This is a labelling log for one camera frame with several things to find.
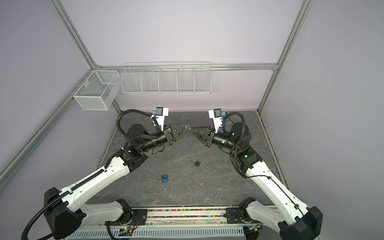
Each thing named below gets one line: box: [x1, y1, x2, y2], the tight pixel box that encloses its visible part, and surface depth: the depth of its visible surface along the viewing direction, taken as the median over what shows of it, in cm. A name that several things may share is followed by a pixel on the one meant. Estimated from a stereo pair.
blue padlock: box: [157, 174, 169, 183], surface depth 88 cm
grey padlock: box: [191, 160, 201, 168], surface depth 93 cm
